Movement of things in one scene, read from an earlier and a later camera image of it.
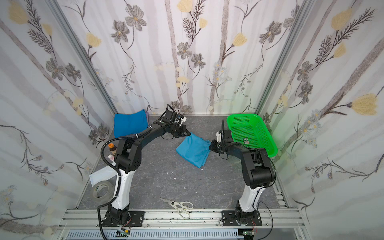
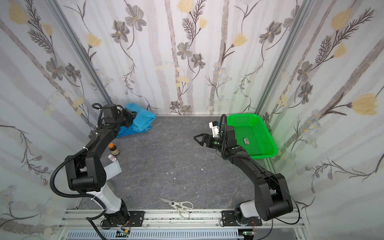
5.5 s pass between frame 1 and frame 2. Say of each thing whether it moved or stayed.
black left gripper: moved
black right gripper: stayed
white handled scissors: stayed
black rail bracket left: stayed
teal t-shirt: moved
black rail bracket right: stayed
